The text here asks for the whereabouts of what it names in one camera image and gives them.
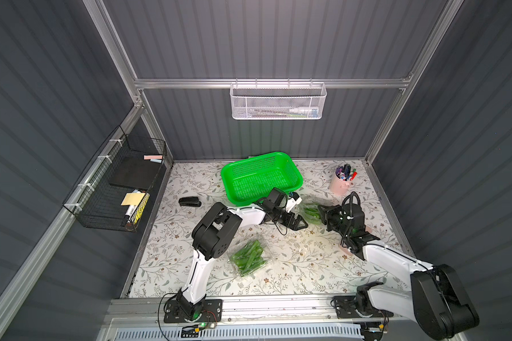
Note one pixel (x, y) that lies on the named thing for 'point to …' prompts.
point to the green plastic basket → (249, 181)
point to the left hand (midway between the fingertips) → (301, 222)
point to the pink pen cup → (341, 179)
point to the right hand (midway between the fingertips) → (320, 204)
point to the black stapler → (189, 202)
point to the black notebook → (135, 172)
